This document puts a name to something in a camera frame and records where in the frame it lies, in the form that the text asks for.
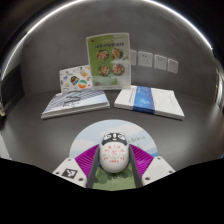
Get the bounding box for green menu sign stand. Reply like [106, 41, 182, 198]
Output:
[85, 32, 132, 91]

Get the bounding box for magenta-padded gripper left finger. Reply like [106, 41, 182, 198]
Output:
[52, 143, 101, 189]

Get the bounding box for white book with blue band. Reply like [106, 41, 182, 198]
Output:
[113, 85, 186, 121]

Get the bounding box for white wall sockets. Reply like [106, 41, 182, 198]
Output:
[129, 49, 180, 75]

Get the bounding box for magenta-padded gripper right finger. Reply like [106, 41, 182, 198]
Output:
[128, 143, 176, 188]

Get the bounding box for grey striped-cover book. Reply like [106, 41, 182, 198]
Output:
[40, 88, 111, 120]

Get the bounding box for white sticker-print card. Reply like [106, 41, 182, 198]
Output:
[59, 64, 93, 94]

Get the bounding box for round landscape-print mouse pad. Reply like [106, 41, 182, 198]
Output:
[68, 119, 159, 192]

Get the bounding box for white panda-print computer mouse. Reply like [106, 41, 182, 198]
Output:
[99, 131, 130, 174]

